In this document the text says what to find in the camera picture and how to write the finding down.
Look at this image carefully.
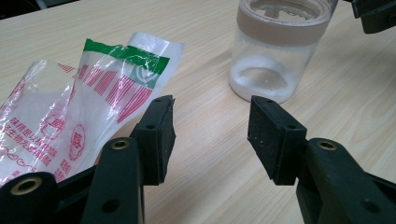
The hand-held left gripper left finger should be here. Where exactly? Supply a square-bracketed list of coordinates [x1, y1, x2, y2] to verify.
[80, 94, 177, 224]

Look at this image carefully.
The red printed plastic seasoning bag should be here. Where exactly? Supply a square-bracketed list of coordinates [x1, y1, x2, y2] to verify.
[0, 31, 185, 188]

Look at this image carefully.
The clear jar with hinged lid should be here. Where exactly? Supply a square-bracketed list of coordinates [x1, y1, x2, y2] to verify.
[228, 0, 340, 105]

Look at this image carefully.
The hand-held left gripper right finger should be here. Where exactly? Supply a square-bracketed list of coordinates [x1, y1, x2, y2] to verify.
[247, 95, 396, 224]

